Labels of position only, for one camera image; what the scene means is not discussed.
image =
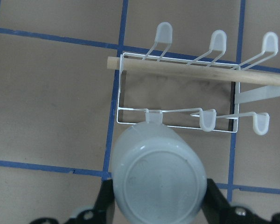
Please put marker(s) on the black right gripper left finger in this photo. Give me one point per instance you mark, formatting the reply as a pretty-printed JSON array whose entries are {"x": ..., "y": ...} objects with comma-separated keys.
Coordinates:
[{"x": 104, "y": 208}]

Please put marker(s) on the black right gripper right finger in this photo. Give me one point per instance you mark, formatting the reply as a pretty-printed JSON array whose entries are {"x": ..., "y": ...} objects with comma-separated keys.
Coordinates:
[{"x": 215, "y": 206}]

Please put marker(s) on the white ikea cup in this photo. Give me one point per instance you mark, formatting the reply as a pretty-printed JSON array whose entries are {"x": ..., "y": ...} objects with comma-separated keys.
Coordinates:
[{"x": 157, "y": 177}]

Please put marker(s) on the white wire cup rack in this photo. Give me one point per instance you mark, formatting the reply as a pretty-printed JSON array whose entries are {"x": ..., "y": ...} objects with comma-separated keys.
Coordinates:
[{"x": 250, "y": 86}]

